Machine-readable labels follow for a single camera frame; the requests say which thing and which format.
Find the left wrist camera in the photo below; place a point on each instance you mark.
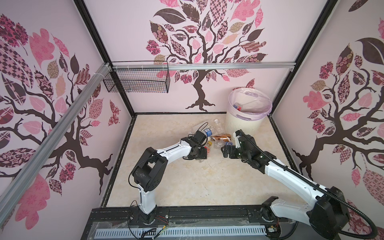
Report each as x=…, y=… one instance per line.
x=199, y=136

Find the clear bottle with white cap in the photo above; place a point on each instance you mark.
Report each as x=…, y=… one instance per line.
x=219, y=127

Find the aluminium rail on back wall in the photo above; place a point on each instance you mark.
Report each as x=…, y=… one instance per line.
x=212, y=66

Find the white slotted cable duct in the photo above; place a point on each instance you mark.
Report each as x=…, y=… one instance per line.
x=178, y=232

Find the black corner frame post right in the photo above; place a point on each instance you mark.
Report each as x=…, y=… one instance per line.
x=320, y=23

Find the aluminium rail on left wall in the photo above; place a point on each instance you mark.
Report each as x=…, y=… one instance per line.
x=16, y=189

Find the black corner frame post left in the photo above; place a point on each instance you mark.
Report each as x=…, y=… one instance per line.
x=87, y=19

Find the black corner frame post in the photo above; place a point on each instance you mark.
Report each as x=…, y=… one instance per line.
x=320, y=23
x=87, y=19

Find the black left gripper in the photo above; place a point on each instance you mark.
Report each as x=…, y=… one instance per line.
x=203, y=155

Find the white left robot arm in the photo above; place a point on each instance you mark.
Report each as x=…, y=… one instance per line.
x=150, y=168

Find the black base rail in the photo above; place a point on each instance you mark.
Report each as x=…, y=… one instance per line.
x=200, y=216

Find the clear bottle with blue cap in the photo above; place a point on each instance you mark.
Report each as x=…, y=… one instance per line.
x=208, y=131

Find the white bin with purple liner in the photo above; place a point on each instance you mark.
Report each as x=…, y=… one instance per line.
x=259, y=108

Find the aluminium rail on wall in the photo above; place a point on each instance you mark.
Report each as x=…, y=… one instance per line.
x=212, y=66
x=16, y=189

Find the crushed orange coffee bottle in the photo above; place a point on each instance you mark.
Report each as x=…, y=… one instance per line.
x=224, y=138

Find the red label cola bottle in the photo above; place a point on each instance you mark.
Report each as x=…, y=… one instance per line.
x=216, y=144

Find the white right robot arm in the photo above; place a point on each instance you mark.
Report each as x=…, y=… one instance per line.
x=324, y=209

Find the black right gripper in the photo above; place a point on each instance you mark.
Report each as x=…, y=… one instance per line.
x=232, y=149

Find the black wire mesh basket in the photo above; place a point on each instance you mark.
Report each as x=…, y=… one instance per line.
x=138, y=77

